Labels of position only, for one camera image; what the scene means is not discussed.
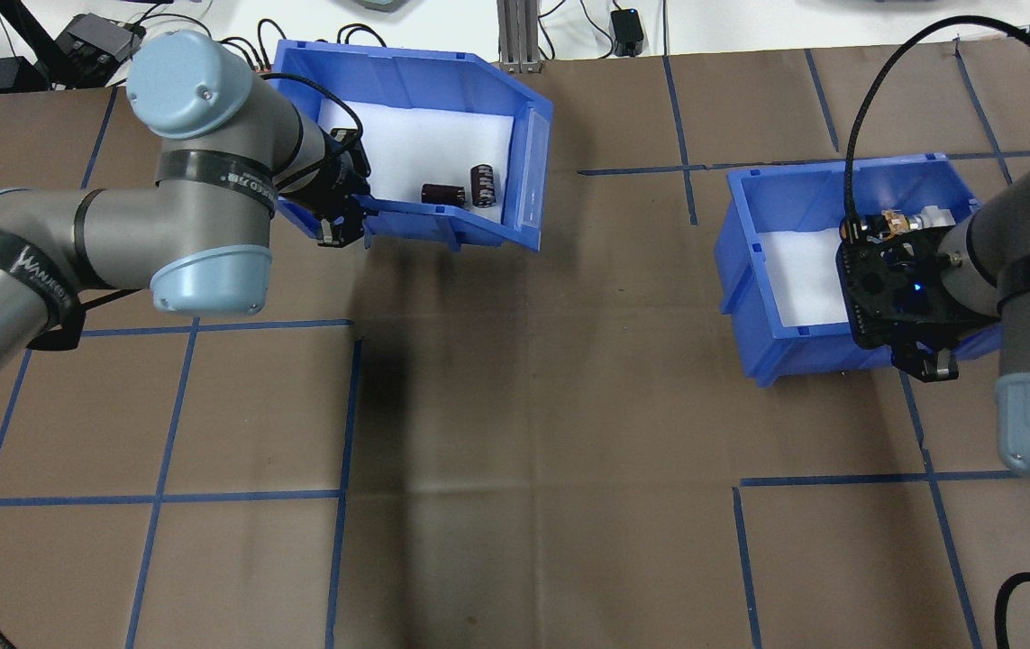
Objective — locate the blue plastic storage bin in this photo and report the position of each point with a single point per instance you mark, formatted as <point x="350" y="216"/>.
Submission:
<point x="406" y="72"/>
<point x="749" y="270"/>

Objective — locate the black power supply box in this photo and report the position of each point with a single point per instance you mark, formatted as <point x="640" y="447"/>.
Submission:
<point x="91" y="45"/>

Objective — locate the white foam bin liner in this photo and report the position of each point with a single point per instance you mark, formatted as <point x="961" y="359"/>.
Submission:
<point x="803" y="270"/>
<point x="406" y="144"/>

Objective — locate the dark cylindrical capacitor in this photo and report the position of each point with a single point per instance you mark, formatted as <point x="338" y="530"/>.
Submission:
<point x="483" y="186"/>
<point x="442" y="193"/>

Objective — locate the white plastic part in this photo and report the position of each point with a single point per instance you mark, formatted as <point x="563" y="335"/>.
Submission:
<point x="936" y="216"/>

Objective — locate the orange brown small component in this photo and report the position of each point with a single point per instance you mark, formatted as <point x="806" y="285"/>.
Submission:
<point x="891" y="222"/>

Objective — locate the grey blue teach pendant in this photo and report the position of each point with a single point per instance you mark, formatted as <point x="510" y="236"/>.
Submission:
<point x="379" y="4"/>

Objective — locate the black power adapter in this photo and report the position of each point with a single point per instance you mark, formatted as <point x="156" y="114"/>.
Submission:
<point x="628" y="31"/>

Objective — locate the black tripod leg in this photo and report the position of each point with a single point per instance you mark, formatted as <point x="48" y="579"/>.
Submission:
<point x="28" y="36"/>

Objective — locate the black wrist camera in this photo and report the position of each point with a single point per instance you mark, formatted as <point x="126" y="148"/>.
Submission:
<point x="866" y="288"/>
<point x="348" y="144"/>

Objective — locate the aluminium extrusion post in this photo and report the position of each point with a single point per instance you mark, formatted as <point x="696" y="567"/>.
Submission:
<point x="519" y="36"/>

